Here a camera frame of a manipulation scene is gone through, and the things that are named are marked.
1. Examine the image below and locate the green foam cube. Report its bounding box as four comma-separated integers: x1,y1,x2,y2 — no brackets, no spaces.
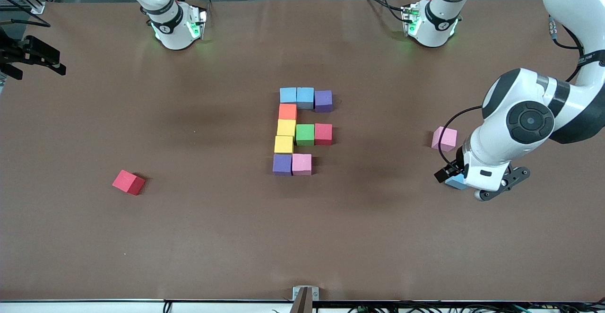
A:
296,124,315,147

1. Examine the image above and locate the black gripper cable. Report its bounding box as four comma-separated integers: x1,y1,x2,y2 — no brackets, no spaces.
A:
0,17,51,27
437,106,484,174

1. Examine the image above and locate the pink foam cube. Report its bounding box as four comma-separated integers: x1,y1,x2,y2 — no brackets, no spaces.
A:
431,126,458,152
292,154,312,176

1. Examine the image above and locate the red foam cube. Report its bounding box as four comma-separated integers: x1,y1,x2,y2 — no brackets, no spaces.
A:
112,169,147,196
314,123,333,146

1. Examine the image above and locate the purple foam cube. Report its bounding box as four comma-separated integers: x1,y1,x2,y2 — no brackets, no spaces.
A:
314,90,333,114
273,154,294,176

